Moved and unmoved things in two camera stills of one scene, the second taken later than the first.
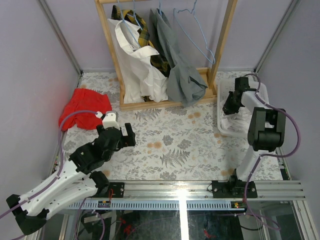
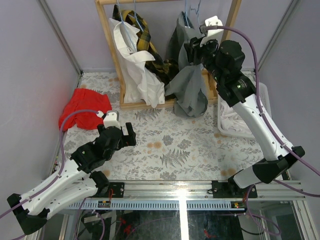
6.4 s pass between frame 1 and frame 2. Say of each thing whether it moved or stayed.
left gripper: stayed
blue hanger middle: stayed
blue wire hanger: moved
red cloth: stayed
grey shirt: moved
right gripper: moved
